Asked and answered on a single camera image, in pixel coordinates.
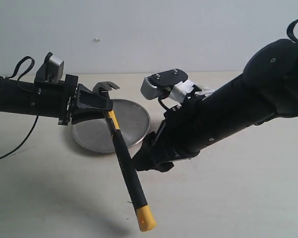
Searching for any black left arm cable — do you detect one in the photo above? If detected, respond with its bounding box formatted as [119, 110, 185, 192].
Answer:
[0, 56, 40, 162]

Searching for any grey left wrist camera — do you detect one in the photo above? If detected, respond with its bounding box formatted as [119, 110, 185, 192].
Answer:
[34, 52, 64, 84]

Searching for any round metal plate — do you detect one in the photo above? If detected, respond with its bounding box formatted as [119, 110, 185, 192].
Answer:
[72, 99, 150, 154]

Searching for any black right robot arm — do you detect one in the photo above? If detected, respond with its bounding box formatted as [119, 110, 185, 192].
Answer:
[132, 39, 298, 172]

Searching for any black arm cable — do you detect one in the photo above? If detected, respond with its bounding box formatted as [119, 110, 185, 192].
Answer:
[287, 14, 298, 44]
[0, 56, 40, 162]

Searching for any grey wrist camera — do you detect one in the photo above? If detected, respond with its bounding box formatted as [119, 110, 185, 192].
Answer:
[140, 68, 188, 100]
[34, 52, 64, 84]

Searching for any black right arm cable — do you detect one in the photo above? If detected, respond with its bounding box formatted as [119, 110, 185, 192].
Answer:
[287, 14, 298, 44]

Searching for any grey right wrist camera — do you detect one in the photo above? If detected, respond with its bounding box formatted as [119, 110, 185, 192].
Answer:
[140, 68, 188, 100]

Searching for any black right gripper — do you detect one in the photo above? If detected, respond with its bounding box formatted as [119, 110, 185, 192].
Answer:
[132, 98, 204, 172]

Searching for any yellow black claw hammer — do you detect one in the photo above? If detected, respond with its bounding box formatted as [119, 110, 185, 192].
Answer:
[92, 81, 157, 233]

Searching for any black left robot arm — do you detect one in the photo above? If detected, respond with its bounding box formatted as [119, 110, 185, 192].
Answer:
[0, 75, 113, 125]

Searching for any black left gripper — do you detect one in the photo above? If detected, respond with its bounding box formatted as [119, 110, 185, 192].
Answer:
[58, 74, 113, 125]

